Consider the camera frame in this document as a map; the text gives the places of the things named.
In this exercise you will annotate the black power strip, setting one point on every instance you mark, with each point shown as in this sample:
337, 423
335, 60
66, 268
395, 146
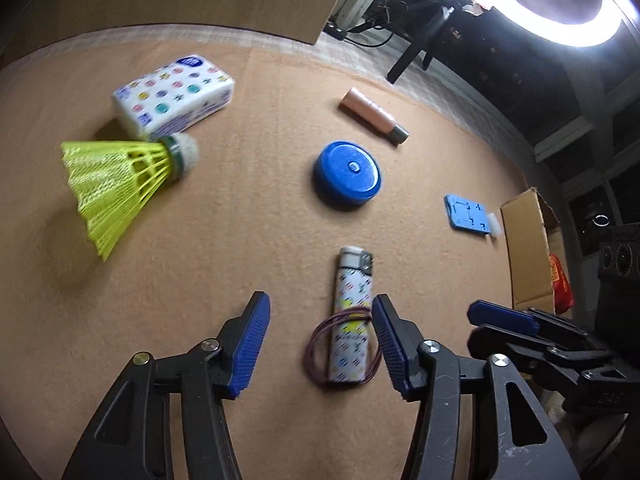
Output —
334, 31

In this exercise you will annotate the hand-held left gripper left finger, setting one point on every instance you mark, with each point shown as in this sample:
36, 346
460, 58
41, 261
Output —
250, 345

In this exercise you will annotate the black tripod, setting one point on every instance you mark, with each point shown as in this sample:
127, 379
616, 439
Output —
415, 52

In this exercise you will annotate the small white cylinder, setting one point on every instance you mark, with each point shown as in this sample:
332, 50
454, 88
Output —
495, 226

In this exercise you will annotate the blue round tape measure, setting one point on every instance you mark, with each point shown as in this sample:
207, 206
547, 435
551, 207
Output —
347, 172

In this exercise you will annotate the yellow shuttlecock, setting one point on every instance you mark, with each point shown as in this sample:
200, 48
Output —
115, 180

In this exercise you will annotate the cardboard box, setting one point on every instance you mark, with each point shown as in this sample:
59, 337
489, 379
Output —
525, 255

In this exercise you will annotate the red plastic bag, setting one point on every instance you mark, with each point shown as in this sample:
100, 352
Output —
561, 285

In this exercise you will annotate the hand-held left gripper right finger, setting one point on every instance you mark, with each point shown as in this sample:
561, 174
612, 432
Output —
392, 350

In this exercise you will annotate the pink bottle with grey cap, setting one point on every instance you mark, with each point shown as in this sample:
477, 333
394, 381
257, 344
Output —
367, 110

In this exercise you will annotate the blue phone stand plate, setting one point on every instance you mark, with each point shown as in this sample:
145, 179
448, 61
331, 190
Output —
465, 215

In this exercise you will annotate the patterned white tissue pack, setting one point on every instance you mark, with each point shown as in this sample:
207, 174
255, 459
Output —
172, 95

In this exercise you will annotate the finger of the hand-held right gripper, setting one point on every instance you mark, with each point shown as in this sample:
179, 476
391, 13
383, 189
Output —
510, 347
500, 315

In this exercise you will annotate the patterned white lighter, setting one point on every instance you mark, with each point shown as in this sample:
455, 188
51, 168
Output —
350, 310

